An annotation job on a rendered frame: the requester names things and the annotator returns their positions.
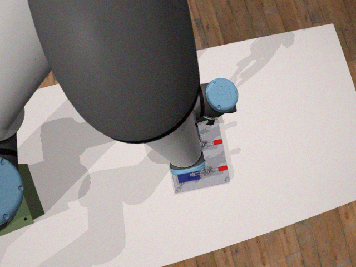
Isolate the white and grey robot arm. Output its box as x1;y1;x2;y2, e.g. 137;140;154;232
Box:
0;0;239;230

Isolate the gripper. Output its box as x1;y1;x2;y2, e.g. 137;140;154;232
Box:
196;117;215;125

